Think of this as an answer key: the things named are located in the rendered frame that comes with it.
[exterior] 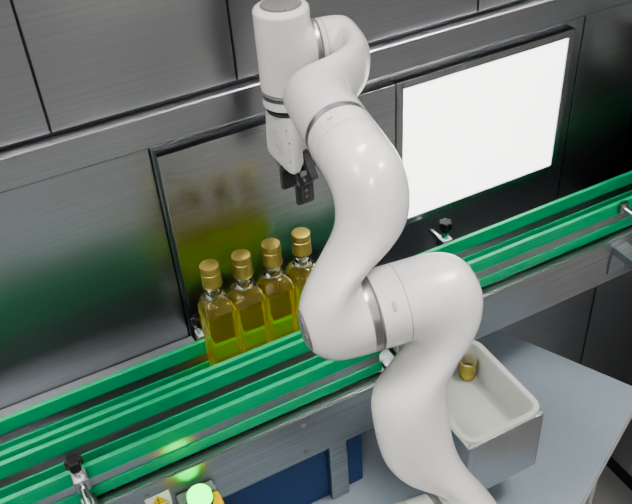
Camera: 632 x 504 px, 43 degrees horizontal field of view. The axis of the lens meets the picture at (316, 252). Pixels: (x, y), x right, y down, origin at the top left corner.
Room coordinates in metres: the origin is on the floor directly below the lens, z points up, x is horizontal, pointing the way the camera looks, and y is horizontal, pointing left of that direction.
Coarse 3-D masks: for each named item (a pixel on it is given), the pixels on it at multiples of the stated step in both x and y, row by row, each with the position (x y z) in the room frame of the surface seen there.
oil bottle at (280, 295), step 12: (264, 276) 1.11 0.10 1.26; (288, 276) 1.11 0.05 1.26; (264, 288) 1.09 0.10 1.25; (276, 288) 1.09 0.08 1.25; (288, 288) 1.10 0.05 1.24; (276, 300) 1.09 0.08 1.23; (288, 300) 1.10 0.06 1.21; (276, 312) 1.08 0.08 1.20; (288, 312) 1.09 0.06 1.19; (276, 324) 1.08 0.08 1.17; (288, 324) 1.09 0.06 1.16; (276, 336) 1.08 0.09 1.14
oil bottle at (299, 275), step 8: (288, 264) 1.15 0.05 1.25; (312, 264) 1.14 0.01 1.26; (288, 272) 1.14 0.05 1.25; (296, 272) 1.12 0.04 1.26; (304, 272) 1.12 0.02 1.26; (296, 280) 1.11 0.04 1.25; (304, 280) 1.11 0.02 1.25; (296, 288) 1.11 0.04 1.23; (296, 296) 1.11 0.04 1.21; (296, 304) 1.11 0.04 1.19
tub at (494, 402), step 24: (480, 360) 1.13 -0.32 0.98; (456, 384) 1.11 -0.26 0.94; (480, 384) 1.10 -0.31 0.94; (504, 384) 1.06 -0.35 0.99; (456, 408) 1.05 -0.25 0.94; (480, 408) 1.04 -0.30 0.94; (504, 408) 1.04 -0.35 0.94; (528, 408) 0.99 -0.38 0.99; (456, 432) 0.93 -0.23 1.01; (480, 432) 0.98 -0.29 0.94
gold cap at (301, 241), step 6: (300, 228) 1.15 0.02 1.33; (306, 228) 1.15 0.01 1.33; (294, 234) 1.14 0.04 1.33; (300, 234) 1.14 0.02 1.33; (306, 234) 1.13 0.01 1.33; (294, 240) 1.13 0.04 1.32; (300, 240) 1.12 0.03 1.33; (306, 240) 1.13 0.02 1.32; (294, 246) 1.13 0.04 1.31; (300, 246) 1.12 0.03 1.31; (306, 246) 1.13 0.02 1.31; (294, 252) 1.13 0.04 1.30; (300, 252) 1.12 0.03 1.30; (306, 252) 1.13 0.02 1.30
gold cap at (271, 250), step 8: (264, 240) 1.13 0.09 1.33; (272, 240) 1.12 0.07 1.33; (264, 248) 1.10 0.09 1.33; (272, 248) 1.10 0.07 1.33; (280, 248) 1.11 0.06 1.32; (264, 256) 1.10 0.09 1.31; (272, 256) 1.10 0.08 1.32; (280, 256) 1.11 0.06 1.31; (264, 264) 1.11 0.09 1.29; (272, 264) 1.10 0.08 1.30; (280, 264) 1.11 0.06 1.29
